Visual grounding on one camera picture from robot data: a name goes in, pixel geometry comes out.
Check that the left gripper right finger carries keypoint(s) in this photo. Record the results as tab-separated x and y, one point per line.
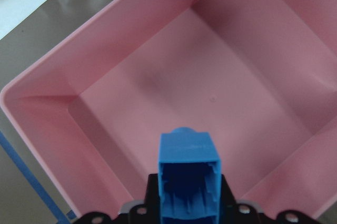
226	197

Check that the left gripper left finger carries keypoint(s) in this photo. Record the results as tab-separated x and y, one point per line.
152	197

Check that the blue toy block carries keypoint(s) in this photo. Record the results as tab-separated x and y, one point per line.
189	177

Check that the pink plastic box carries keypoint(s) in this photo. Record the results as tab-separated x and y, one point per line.
258	75

